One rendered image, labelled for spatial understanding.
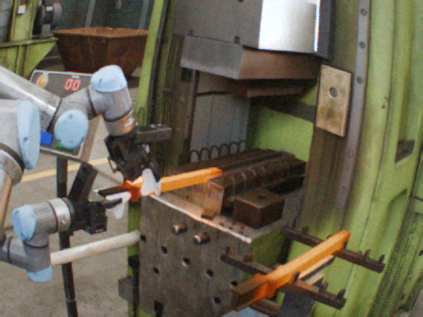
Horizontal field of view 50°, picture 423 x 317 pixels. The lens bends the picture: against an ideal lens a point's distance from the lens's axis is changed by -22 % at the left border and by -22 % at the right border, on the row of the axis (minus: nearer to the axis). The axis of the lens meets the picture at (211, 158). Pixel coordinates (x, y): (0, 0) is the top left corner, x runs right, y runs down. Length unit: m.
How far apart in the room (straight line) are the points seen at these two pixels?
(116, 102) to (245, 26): 0.40
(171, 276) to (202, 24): 0.73
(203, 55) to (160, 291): 0.71
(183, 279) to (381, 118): 0.73
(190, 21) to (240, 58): 0.20
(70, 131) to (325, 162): 0.70
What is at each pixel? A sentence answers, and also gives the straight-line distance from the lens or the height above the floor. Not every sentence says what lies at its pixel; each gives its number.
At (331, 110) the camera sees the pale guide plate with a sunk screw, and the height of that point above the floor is 1.24.
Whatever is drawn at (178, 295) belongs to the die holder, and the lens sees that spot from 1.59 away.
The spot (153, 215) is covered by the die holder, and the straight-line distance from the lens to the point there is 1.55.
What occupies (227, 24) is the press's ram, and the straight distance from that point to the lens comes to 1.39.
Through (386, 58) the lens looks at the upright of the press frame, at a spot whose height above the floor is 1.43.
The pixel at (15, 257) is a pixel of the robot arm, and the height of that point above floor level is 0.90.
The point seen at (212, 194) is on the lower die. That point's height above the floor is 0.96.
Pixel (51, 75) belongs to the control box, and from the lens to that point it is 1.81.
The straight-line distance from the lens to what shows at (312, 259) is 1.08.
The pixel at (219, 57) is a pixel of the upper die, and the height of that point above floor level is 1.32.
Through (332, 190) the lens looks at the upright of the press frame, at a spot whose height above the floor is 1.03.
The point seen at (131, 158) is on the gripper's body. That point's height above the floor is 1.10.
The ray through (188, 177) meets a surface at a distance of 1.42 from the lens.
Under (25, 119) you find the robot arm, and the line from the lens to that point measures 0.82.
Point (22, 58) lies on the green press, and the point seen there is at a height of 0.72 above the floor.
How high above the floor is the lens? 1.48
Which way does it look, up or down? 17 degrees down
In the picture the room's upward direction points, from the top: 7 degrees clockwise
